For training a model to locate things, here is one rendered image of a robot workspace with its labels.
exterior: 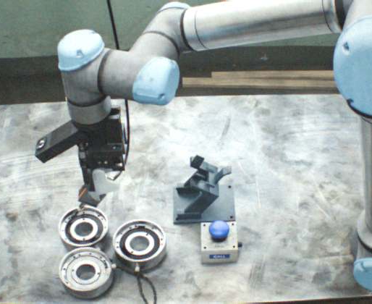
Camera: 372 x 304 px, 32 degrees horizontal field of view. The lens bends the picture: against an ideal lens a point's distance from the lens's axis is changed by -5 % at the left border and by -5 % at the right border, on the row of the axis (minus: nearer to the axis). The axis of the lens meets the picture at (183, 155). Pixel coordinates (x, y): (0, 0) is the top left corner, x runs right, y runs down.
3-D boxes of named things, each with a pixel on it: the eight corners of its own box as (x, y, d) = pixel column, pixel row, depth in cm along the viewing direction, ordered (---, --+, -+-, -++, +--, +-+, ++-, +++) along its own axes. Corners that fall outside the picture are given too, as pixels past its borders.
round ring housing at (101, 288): (71, 308, 124) (66, 297, 121) (56, 268, 131) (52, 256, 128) (121, 292, 126) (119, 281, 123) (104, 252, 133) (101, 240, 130)
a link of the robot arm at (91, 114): (62, 108, 108) (69, 77, 113) (66, 129, 111) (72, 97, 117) (107, 106, 107) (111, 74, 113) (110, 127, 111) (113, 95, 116)
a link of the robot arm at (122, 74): (187, 38, 104) (124, 27, 107) (161, 79, 97) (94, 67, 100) (189, 75, 110) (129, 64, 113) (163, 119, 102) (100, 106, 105)
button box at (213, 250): (201, 264, 130) (201, 250, 127) (201, 236, 135) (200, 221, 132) (242, 263, 130) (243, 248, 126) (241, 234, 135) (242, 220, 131)
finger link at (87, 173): (94, 196, 121) (87, 159, 115) (86, 197, 121) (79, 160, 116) (97, 179, 125) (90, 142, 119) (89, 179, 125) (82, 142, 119)
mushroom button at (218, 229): (208, 250, 130) (208, 234, 126) (208, 234, 132) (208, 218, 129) (229, 250, 129) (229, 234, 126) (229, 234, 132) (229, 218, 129)
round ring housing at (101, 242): (53, 232, 137) (49, 221, 134) (94, 210, 141) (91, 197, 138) (77, 266, 131) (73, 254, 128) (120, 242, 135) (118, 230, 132)
